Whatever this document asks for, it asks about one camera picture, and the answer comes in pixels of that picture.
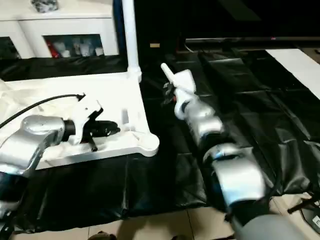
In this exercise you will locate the white plastic table leg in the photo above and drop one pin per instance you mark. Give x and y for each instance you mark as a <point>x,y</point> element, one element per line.
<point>131,37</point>
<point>167,71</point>

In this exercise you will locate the white plastic table top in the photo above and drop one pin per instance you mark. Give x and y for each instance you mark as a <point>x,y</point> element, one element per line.
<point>75,95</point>

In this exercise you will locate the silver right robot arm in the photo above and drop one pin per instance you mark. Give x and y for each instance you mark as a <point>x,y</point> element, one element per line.
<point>237,175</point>

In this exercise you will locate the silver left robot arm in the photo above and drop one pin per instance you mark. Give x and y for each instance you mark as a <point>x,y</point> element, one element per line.
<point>37,135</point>

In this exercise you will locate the small tan label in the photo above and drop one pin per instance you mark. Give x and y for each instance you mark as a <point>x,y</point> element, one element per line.
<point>154,45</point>

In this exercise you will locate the black mat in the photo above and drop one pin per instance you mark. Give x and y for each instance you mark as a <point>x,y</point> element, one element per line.
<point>250,112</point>

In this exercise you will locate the long black bar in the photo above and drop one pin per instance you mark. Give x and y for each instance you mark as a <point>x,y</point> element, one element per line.
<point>250,40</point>

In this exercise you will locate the white cabinet with glass doors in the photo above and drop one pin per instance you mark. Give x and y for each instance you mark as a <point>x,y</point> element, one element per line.
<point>75,25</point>

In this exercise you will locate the flat white board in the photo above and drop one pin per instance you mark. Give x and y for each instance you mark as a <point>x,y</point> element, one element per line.
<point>297,67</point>

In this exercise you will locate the black stick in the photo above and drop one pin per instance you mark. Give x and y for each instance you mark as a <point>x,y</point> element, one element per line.
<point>300,205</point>

